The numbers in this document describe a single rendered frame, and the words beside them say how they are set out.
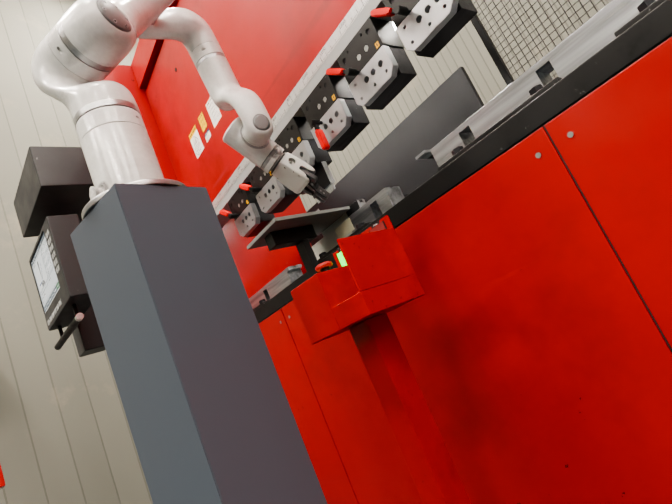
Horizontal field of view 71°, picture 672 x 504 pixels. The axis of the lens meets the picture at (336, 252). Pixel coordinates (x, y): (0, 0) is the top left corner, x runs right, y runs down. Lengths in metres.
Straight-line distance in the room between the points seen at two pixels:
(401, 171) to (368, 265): 1.07
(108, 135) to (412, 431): 0.77
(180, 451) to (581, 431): 0.68
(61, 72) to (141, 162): 0.27
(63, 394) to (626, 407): 3.84
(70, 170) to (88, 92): 1.43
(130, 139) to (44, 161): 1.49
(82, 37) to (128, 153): 0.24
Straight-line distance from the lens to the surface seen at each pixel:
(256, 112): 1.30
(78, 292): 2.14
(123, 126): 0.96
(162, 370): 0.77
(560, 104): 0.87
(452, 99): 1.77
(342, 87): 1.40
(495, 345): 1.00
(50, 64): 1.11
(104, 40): 1.05
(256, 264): 2.27
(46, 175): 2.38
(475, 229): 0.96
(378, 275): 0.89
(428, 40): 1.18
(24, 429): 4.12
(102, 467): 4.24
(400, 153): 1.91
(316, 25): 1.45
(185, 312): 0.77
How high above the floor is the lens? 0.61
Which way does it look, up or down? 12 degrees up
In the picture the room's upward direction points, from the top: 24 degrees counter-clockwise
